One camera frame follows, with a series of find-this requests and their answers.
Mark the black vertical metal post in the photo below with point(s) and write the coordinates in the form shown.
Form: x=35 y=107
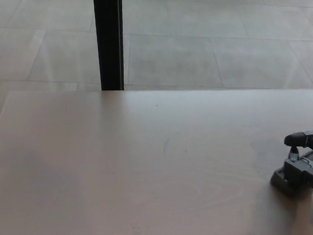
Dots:
x=108 y=38

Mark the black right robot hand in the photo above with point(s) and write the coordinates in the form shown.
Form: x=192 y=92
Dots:
x=303 y=166

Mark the dark grey embossed eraser block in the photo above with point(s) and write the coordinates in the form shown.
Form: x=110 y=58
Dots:
x=279 y=180

